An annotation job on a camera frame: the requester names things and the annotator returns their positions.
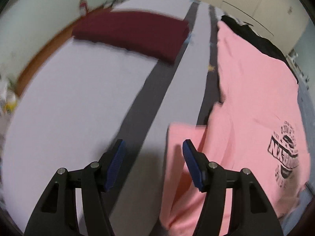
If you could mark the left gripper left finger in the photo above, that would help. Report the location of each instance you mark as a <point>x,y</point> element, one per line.
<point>55,212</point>

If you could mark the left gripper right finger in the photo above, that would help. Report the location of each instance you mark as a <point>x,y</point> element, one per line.
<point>238,192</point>

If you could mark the pink t-shirt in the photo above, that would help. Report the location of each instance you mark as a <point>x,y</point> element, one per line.
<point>257,124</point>

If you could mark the white detergent bottle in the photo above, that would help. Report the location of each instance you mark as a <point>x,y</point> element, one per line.
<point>11,102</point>

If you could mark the striped grey bed sheet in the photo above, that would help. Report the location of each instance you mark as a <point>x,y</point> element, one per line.
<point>86,95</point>

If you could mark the black garment on bed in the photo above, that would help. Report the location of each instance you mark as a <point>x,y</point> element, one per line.
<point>264,45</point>

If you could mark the dark red folded garment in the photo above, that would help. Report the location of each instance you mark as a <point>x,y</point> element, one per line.
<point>147,33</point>

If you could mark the cream wardrobe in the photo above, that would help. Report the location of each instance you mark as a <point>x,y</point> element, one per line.
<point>280,21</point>

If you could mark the red fire extinguisher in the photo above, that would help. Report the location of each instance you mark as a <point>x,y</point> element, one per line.
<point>83,8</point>

